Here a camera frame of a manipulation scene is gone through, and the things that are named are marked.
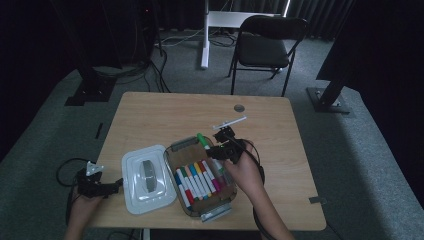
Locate row of coloured markers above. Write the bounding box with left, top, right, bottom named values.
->
left=173, top=159, right=234, bottom=209

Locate dark curtain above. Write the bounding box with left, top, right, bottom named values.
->
left=229, top=0, right=354, bottom=41

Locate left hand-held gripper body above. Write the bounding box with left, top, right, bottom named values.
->
left=76, top=161, right=111, bottom=200

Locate person's right hand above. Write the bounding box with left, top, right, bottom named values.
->
left=223, top=140, right=266, bottom=201

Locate clear plastic storage box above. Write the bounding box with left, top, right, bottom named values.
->
left=163, top=135, right=238, bottom=223

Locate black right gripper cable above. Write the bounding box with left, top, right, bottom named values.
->
left=229, top=134, right=278, bottom=240

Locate bundle of black cables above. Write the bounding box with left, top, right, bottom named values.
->
left=94, top=46, right=172, bottom=94

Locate white floor cable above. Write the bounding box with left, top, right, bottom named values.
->
left=156, top=28, right=206, bottom=48

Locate black folding chair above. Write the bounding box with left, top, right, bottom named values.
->
left=227, top=14, right=310, bottom=98

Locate person's left hand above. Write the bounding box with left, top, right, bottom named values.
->
left=68, top=195, right=104, bottom=224

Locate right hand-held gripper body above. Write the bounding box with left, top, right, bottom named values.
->
left=212, top=115, right=248, bottom=165

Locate white desk frame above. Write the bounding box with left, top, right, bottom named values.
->
left=199, top=0, right=291, bottom=70

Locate white lid with grey handle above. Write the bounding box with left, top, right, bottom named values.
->
left=121, top=144, right=178, bottom=216

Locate green capped white pen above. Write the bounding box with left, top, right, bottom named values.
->
left=196, top=132, right=212, bottom=151

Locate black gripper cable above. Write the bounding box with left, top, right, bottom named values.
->
left=229, top=134, right=278, bottom=240
left=55, top=157, right=88, bottom=234

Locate black metal stand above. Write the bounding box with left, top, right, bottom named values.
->
left=49, top=0, right=118, bottom=107
left=306, top=49, right=354, bottom=115

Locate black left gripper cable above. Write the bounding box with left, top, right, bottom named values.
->
left=55, top=157, right=88, bottom=234

